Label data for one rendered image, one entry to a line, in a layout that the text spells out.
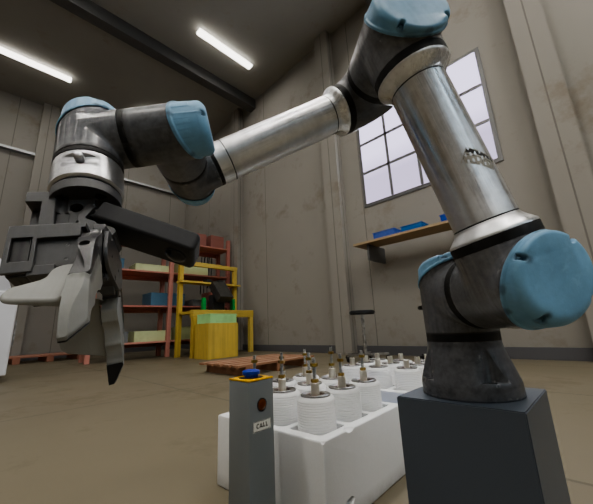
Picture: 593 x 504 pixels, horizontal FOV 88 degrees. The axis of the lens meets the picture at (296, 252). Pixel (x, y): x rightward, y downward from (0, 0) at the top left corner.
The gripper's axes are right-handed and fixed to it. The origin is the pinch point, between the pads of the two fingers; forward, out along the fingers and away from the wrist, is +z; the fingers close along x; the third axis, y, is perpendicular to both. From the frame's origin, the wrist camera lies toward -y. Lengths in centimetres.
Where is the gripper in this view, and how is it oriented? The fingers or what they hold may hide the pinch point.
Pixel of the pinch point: (102, 367)
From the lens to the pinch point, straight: 33.9
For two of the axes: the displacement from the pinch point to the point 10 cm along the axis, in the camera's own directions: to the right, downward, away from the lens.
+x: 2.5, -5.4, -8.0
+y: -9.3, 1.0, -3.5
